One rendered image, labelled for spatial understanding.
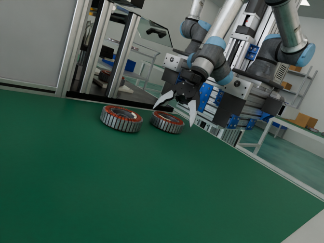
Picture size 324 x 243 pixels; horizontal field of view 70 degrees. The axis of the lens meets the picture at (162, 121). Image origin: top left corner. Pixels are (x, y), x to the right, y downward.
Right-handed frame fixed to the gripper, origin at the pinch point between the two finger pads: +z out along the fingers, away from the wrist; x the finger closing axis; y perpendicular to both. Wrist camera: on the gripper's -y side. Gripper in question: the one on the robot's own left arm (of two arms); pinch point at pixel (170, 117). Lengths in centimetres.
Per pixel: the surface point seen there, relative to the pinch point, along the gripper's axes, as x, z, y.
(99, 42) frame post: 25.0, -6.1, -19.3
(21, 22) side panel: 32.5, 4.7, -34.9
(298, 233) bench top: -39.7, 15.3, -19.2
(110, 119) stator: 6.2, 13.0, -20.4
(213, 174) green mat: -21.3, 12.2, -14.3
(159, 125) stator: -0.1, 5.2, -5.2
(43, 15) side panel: 30.8, -0.2, -33.3
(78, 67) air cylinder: 38.7, -0.7, -5.7
